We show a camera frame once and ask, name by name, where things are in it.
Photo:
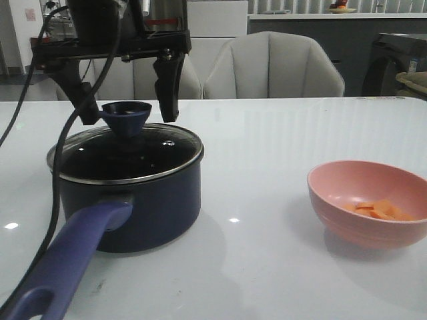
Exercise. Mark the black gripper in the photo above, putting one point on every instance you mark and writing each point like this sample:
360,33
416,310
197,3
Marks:
141,29

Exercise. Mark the glass lid purple knob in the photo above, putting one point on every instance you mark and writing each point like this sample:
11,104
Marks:
128,149

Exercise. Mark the pink bowl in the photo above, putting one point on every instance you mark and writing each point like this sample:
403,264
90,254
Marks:
335,186

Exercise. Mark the orange ham slices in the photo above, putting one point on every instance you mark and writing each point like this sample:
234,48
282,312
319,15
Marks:
381,209

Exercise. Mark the left grey upholstered chair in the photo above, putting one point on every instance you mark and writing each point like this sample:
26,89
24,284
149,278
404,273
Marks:
136,81

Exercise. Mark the grey upholstered chair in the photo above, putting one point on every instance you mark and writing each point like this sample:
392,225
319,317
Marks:
272,65
136,81

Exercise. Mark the white cabinet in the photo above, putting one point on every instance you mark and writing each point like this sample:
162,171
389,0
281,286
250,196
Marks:
211,24

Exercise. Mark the right grey upholstered chair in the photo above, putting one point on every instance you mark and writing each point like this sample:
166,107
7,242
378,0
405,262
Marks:
272,65

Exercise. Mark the fruit plate on counter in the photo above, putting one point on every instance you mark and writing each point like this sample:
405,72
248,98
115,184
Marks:
339,7

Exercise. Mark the dark grey counter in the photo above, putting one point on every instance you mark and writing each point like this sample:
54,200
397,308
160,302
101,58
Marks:
347,38

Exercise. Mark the dark washing machine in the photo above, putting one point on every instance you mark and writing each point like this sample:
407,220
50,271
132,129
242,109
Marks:
391,54

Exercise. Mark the dark blue saucepan purple handle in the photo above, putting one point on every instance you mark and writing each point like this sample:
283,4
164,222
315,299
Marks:
111,218

